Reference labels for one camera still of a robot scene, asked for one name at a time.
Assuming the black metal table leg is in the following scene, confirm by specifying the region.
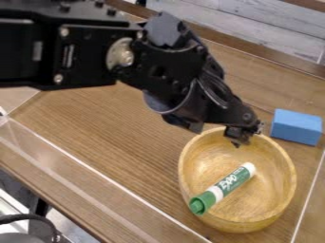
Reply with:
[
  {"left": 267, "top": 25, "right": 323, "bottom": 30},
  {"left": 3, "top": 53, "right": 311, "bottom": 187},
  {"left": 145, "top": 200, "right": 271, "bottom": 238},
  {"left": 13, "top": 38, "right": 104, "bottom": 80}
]
[{"left": 34, "top": 198, "right": 50, "bottom": 217}]

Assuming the green and white marker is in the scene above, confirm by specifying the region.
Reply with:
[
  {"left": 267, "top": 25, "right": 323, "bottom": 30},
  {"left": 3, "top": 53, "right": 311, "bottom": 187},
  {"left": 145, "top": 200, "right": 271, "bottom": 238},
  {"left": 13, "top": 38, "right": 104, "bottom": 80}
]
[{"left": 188, "top": 162, "right": 257, "bottom": 215}]

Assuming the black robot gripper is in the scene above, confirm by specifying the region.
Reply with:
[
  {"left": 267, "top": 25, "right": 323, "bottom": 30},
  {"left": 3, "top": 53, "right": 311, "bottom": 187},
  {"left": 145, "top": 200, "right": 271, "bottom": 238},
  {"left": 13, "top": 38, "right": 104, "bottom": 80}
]
[{"left": 106, "top": 11, "right": 263, "bottom": 134}]

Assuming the brown wooden bowl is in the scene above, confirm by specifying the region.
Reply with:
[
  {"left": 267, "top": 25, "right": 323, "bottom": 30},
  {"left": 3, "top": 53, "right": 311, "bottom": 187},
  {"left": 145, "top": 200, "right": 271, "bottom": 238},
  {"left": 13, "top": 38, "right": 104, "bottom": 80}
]
[{"left": 179, "top": 127, "right": 298, "bottom": 234}]

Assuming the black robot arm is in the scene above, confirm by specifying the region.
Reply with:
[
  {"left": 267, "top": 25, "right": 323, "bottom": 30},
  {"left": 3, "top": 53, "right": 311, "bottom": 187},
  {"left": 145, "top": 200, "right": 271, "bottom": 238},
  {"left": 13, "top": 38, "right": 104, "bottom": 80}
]
[{"left": 0, "top": 0, "right": 263, "bottom": 146}]

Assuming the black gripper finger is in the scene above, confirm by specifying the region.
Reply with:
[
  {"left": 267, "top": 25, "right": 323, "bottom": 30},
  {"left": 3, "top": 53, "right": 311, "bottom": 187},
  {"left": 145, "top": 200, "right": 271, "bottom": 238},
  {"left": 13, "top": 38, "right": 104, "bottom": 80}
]
[{"left": 224, "top": 126, "right": 253, "bottom": 148}]

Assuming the black cable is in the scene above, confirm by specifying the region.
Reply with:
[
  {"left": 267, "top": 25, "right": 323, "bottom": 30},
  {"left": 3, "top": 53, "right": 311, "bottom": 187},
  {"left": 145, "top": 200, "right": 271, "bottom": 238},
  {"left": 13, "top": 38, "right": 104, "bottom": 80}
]
[{"left": 0, "top": 213, "right": 65, "bottom": 243}]

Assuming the blue foam block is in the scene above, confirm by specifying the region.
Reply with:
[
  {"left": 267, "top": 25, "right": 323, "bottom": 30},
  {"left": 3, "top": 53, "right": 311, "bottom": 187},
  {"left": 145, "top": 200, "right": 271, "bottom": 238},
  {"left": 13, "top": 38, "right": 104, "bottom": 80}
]
[{"left": 271, "top": 108, "right": 323, "bottom": 146}]

